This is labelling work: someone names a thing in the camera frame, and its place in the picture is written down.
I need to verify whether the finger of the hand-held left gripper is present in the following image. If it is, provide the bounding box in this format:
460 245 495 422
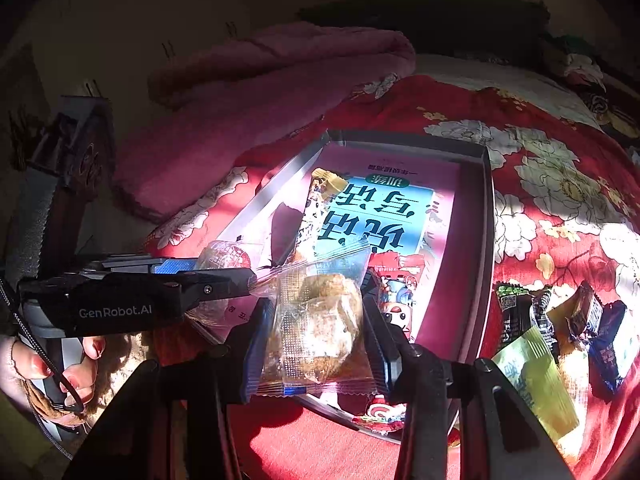
82 255 201 276
172 267 258 313

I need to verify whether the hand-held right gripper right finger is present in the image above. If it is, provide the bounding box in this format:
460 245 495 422
362 285 576 480

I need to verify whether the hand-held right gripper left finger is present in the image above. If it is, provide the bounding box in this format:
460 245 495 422
62 300 271 480

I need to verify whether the clear checked snack wrapper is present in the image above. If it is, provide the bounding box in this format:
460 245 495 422
187 240 273 328

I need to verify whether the clear brown pastry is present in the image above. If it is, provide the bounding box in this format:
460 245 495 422
257 244 379 400

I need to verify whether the long yellow snack packet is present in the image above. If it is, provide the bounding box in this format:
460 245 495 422
292 167 349 265

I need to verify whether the shallow grey cardboard box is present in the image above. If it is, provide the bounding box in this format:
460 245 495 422
192 129 496 443

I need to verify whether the black green snack packet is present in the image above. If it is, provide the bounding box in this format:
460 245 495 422
494 282 560 358

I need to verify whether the yellow-green snack packet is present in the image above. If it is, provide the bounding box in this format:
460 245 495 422
491 325 582 443

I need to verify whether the blue snack packet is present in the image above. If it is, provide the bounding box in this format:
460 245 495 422
587 300 628 398

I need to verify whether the person's left hand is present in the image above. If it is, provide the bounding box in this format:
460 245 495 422
0 336 107 426

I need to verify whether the beige textured mat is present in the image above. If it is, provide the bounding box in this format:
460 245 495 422
82 330 166 421

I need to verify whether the small red white candy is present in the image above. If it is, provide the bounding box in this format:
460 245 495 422
357 396 407 433

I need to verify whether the pink book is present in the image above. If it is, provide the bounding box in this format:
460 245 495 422
270 157 461 346

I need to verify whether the pink fleece blanket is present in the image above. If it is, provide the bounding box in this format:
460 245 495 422
112 22 418 223

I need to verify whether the red floral blanket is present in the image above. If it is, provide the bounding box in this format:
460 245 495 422
145 75 640 480

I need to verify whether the dark headboard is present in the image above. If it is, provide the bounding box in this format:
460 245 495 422
297 0 551 56

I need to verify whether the dark floral cloth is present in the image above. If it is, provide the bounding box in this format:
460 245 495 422
537 32 640 151

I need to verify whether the black braided cable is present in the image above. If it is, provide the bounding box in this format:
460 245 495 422
0 280 86 461

